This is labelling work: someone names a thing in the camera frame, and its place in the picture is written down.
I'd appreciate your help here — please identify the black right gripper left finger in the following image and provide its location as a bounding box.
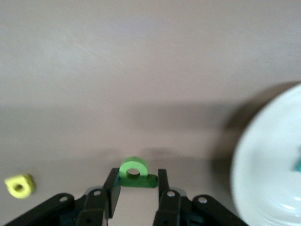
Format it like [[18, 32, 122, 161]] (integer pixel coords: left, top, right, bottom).
[[77, 168, 122, 226]]

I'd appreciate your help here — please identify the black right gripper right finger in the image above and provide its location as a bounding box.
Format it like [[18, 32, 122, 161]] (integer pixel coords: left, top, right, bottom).
[[154, 169, 182, 226]]

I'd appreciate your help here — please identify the green foam letter p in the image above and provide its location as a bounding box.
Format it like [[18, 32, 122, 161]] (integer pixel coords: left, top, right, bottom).
[[119, 157, 158, 189]]

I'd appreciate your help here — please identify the yellow foam letter D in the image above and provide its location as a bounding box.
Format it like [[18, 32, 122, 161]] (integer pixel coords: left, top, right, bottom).
[[4, 173, 36, 200]]

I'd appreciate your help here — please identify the teal foam letter y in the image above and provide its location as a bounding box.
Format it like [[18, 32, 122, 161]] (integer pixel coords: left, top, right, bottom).
[[293, 145, 301, 174]]

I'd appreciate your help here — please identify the beige brown plate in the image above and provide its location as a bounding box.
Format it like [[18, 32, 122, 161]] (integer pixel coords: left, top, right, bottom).
[[231, 84, 301, 226]]

